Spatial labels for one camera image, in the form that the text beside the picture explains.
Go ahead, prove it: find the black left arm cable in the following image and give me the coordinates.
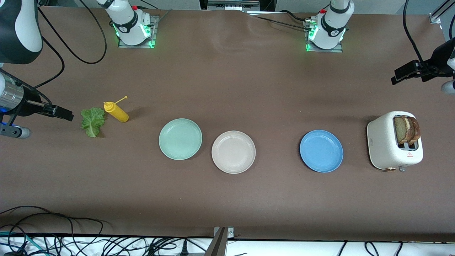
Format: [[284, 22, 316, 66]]
[[403, 0, 427, 63]]

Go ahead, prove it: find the teal cable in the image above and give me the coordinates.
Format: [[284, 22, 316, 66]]
[[0, 231, 48, 256]]

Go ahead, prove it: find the grey metal camera post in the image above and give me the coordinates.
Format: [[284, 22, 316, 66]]
[[204, 228, 228, 256]]

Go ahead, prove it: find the black cable tangle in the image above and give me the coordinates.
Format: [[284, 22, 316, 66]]
[[53, 235, 214, 256]]

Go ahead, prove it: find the brown bread slice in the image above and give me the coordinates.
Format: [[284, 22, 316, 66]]
[[407, 117, 421, 146], [394, 116, 411, 145]]

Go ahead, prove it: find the small metal bracket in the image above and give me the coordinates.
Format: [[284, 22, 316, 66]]
[[213, 226, 235, 239]]

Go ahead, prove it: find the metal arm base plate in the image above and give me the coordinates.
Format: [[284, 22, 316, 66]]
[[305, 18, 344, 54], [117, 14, 159, 49]]

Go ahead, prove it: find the green lettuce leaf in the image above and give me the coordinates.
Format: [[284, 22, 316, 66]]
[[80, 108, 106, 138]]

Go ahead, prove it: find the aluminium profile bar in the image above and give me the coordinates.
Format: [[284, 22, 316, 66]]
[[429, 0, 455, 24]]

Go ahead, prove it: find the blue plate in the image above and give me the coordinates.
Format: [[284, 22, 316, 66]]
[[300, 129, 344, 173]]

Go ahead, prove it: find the yellow mustard squeeze bottle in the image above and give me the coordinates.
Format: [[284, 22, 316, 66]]
[[103, 96, 129, 123]]

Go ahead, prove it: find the black metal frame device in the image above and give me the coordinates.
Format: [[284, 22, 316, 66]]
[[199, 0, 276, 14]]

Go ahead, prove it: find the mint green plate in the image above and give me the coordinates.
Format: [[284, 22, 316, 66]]
[[159, 118, 203, 161]]

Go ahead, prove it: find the black base cable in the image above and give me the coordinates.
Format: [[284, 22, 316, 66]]
[[249, 10, 313, 31]]

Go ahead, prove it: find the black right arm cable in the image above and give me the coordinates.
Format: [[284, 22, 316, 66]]
[[34, 0, 108, 89]]

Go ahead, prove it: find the white two-slot toaster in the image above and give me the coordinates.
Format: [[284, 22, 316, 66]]
[[367, 111, 424, 173]]

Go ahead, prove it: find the beige plate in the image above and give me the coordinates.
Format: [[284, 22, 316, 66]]
[[212, 130, 256, 174]]

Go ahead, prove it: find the black looped floor cable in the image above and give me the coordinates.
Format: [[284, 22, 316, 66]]
[[0, 206, 107, 256]]

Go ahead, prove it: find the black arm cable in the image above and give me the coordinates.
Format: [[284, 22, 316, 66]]
[[403, 0, 427, 63], [34, 0, 108, 89]]

